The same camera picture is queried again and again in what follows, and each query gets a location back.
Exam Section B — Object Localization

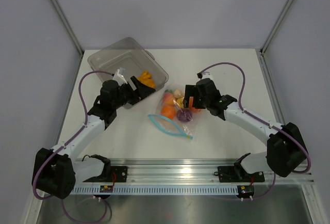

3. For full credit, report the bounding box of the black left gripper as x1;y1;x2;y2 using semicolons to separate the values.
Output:
112;76;155;109

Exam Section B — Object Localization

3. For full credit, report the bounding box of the yellow-orange fake pretzel cluster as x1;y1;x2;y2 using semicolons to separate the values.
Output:
138;71;156;88

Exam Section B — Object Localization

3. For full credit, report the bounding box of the orange fake orange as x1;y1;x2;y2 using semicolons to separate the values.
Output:
160;105;176;120

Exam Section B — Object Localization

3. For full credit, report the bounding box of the clear zip top bag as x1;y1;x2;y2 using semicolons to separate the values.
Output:
148;84;202;140

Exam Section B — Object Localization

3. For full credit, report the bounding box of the clear grey plastic container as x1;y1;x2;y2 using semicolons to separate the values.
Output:
87;37;170;107

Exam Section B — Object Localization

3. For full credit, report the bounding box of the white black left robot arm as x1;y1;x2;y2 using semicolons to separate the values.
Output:
31;76;156;200

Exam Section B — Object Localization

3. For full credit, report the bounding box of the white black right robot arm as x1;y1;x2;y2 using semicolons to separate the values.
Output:
183;78;310;181

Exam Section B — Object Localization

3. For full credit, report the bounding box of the red-orange fake pepper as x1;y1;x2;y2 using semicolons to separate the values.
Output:
189;97;202;113

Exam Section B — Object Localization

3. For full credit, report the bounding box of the pink fake peach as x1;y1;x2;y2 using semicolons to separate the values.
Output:
162;92;175;106

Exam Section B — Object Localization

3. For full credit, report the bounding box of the purple fake fruit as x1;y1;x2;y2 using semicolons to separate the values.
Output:
176;108;193;123

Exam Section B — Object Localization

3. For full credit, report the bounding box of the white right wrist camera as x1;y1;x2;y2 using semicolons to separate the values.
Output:
197;71;214;81

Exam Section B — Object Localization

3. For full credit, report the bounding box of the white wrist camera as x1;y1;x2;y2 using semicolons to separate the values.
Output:
112;68;127;86
197;71;214;81

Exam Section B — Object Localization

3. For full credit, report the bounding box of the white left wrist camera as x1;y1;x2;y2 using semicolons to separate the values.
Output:
112;68;127;86

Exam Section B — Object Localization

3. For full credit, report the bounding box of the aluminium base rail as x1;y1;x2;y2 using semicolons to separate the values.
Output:
35;158;314;185

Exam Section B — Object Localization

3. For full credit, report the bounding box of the black left mount plate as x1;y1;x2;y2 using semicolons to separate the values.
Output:
84;166;128;183

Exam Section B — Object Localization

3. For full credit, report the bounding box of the black mount plate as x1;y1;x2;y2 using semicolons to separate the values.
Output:
84;166;128;183
213;166;265;183

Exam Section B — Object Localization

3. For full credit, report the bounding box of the black right mount plate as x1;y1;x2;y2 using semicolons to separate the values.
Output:
213;166;265;183

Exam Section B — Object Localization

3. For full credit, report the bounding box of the white slotted cable duct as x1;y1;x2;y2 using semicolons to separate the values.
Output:
70;183;238;196

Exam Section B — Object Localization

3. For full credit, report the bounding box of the left aluminium frame post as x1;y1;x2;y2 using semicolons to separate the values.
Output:
37;0;84;57

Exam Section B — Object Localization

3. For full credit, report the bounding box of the aluminium frame post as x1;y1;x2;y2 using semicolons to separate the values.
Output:
259;0;309;56
37;0;84;57

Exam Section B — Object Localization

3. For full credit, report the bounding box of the right aluminium frame post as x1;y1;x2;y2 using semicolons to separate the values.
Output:
259;0;309;56

